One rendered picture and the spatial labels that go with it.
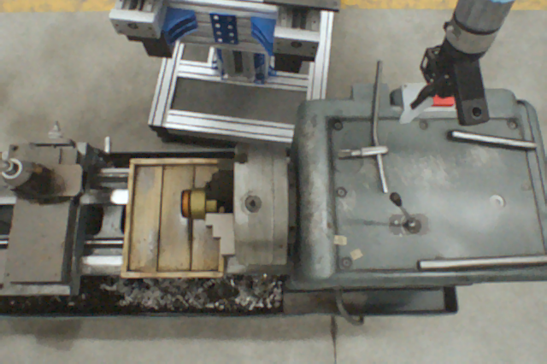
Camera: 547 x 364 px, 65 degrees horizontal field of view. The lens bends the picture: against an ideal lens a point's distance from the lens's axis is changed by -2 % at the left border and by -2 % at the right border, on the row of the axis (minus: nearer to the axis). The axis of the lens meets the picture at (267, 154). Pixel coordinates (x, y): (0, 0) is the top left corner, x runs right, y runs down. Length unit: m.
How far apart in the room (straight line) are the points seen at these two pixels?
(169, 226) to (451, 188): 0.81
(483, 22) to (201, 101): 1.69
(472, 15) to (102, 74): 2.23
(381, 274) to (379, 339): 1.31
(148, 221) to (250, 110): 0.99
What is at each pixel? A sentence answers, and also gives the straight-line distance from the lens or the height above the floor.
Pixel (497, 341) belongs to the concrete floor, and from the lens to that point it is 2.49.
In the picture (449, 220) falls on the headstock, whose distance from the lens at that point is 1.06.
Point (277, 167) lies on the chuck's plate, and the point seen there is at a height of 1.23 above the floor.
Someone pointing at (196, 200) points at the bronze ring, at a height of 1.12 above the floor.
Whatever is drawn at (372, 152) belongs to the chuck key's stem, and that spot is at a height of 1.28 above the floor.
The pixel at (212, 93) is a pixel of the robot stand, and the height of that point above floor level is 0.21.
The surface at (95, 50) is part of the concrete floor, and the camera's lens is 2.77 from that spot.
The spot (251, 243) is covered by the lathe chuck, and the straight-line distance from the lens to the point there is 1.04.
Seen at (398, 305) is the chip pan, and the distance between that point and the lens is 1.75.
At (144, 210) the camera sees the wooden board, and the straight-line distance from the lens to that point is 1.40.
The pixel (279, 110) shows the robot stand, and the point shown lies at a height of 0.21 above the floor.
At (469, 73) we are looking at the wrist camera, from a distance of 0.81.
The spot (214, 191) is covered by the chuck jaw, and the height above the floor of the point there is 1.14.
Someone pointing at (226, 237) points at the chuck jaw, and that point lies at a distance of 1.12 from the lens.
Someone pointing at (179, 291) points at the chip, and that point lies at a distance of 1.65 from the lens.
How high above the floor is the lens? 2.22
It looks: 72 degrees down
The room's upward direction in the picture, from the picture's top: 2 degrees clockwise
